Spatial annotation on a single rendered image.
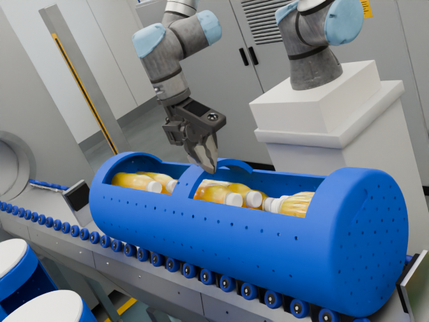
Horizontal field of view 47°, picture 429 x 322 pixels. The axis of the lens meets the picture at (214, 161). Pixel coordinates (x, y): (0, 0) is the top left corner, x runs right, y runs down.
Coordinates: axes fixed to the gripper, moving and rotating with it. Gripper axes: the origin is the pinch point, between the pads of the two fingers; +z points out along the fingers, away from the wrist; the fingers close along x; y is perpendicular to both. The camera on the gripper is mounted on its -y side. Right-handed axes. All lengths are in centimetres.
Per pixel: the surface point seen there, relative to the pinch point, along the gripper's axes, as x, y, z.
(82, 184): -3, 87, 16
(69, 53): -31, 101, -27
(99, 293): -6, 156, 98
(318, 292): 14.3, -34.1, 15.2
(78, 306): 36.8, 26.2, 19.5
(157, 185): 0.4, 28.0, 7.5
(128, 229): 14.2, 28.2, 12.5
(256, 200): -4.5, -4.5, 12.0
